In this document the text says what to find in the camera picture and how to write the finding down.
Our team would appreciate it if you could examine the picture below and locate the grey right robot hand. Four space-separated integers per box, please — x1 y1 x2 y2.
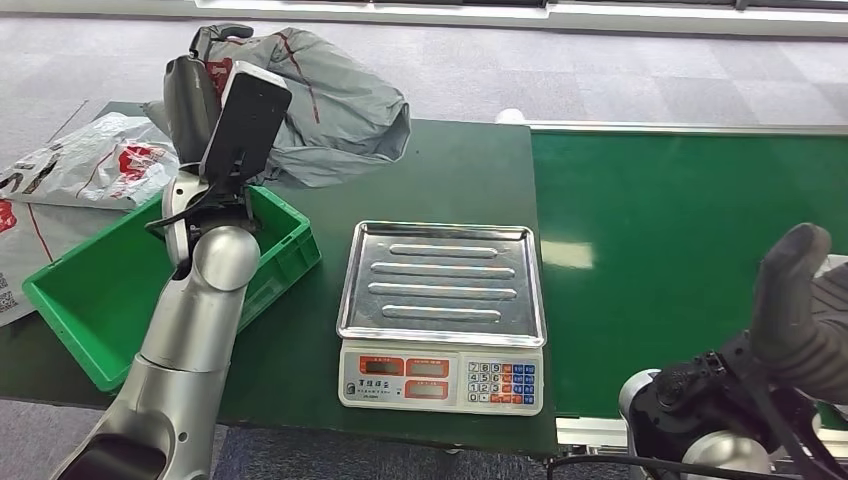
748 223 848 407

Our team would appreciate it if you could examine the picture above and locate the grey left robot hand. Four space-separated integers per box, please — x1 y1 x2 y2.
162 23 256 168

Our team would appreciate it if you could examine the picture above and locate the grey courier package red print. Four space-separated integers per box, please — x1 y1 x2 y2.
142 26 412 189

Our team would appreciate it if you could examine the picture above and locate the crumpled white courier bag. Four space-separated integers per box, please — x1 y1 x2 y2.
0 112 182 212

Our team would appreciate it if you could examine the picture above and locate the green plastic crate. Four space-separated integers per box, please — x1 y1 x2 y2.
21 184 323 393

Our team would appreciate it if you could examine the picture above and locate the flat white courier bag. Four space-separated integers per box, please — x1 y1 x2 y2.
0 198 128 329

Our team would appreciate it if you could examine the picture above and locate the white electronic scale steel tray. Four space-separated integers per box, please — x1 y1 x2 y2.
335 220 549 417

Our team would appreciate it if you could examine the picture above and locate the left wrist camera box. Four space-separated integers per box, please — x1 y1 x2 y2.
198 60 293 191

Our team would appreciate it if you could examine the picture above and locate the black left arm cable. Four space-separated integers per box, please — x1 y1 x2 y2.
144 182 221 234

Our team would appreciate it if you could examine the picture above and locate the green conveyor belt aluminium frame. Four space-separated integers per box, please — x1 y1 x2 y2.
528 121 848 465

